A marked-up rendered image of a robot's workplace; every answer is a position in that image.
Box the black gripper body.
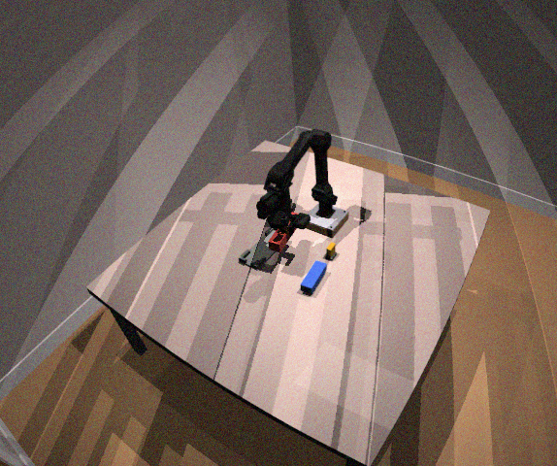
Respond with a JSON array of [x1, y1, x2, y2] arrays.
[[257, 199, 311, 229]]

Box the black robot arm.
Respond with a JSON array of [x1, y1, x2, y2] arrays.
[[256, 129, 338, 229]]

